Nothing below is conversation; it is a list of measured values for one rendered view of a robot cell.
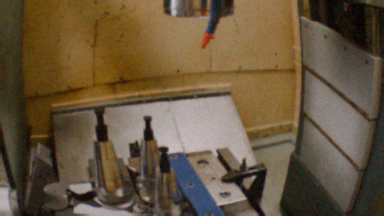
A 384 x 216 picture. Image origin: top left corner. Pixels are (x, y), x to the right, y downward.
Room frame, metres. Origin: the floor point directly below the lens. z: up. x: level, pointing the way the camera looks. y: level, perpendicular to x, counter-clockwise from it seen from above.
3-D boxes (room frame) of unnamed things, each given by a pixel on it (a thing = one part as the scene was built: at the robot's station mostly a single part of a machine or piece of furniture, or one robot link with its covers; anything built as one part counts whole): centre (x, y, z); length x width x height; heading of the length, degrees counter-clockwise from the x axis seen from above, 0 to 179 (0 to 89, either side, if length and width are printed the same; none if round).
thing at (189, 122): (1.64, 0.17, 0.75); 0.89 x 0.67 x 0.26; 106
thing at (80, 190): (0.50, 0.14, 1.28); 0.09 x 0.03 x 0.06; 119
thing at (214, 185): (1.08, 0.01, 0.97); 0.29 x 0.23 x 0.05; 16
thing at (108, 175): (0.47, 0.10, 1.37); 0.04 x 0.04 x 0.07
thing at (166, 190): (0.60, 0.04, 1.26); 0.04 x 0.04 x 0.07
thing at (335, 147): (1.12, -0.44, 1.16); 0.48 x 0.05 x 0.51; 16
